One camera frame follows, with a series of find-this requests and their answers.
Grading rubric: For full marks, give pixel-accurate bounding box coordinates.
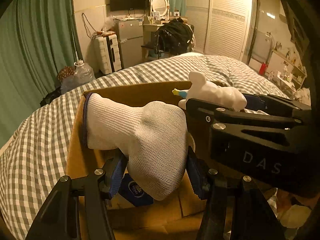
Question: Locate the white bear figurine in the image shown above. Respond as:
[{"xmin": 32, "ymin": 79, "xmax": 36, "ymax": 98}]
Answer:
[{"xmin": 172, "ymin": 71, "xmax": 247, "ymax": 112}]

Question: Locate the white sock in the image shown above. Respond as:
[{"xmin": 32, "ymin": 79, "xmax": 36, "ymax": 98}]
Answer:
[{"xmin": 84, "ymin": 93, "xmax": 192, "ymax": 201}]

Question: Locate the tissue pack blue white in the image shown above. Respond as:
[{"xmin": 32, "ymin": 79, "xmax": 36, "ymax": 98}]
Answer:
[{"xmin": 118, "ymin": 173, "xmax": 153, "ymax": 207}]

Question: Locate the red fire extinguisher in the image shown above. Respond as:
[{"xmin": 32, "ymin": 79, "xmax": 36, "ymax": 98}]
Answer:
[{"xmin": 259, "ymin": 62, "xmax": 268, "ymax": 76}]

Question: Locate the white shelf with items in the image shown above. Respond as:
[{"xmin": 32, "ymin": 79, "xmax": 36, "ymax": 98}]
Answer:
[{"xmin": 266, "ymin": 50, "xmax": 307, "ymax": 98}]

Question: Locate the grey checkered bed duvet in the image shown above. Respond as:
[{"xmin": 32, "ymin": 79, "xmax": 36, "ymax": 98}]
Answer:
[{"xmin": 1, "ymin": 54, "xmax": 283, "ymax": 239}]

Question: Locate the black clothes pile on chair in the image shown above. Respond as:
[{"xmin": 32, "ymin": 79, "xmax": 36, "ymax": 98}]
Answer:
[{"xmin": 153, "ymin": 17, "xmax": 195, "ymax": 56}]

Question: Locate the brown cardboard box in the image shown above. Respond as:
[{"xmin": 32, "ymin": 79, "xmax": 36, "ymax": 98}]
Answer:
[{"xmin": 67, "ymin": 81, "xmax": 206, "ymax": 239}]

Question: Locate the silver mini fridge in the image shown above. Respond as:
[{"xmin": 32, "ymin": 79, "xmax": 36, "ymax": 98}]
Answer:
[{"xmin": 116, "ymin": 20, "xmax": 143, "ymax": 69}]

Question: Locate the white wardrobe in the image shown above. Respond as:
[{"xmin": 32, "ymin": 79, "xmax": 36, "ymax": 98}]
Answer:
[{"xmin": 186, "ymin": 0, "xmax": 253, "ymax": 60}]

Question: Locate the white suitcase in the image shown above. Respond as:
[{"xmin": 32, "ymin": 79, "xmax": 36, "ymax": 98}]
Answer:
[{"xmin": 94, "ymin": 31, "xmax": 121, "ymax": 75}]

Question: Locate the white oval vanity mirror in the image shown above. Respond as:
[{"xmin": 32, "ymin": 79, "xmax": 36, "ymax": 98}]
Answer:
[{"xmin": 151, "ymin": 0, "xmax": 168, "ymax": 17}]

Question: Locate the clear water jug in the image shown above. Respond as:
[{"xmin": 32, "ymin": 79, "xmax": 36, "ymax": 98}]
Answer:
[{"xmin": 74, "ymin": 60, "xmax": 95, "ymax": 86}]

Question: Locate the brown patterned basket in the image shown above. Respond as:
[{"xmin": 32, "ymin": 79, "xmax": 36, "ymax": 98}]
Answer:
[{"xmin": 57, "ymin": 66, "xmax": 75, "ymax": 82}]

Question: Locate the green curtain left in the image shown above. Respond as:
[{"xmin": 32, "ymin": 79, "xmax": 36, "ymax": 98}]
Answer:
[{"xmin": 1, "ymin": 0, "xmax": 79, "ymax": 145}]

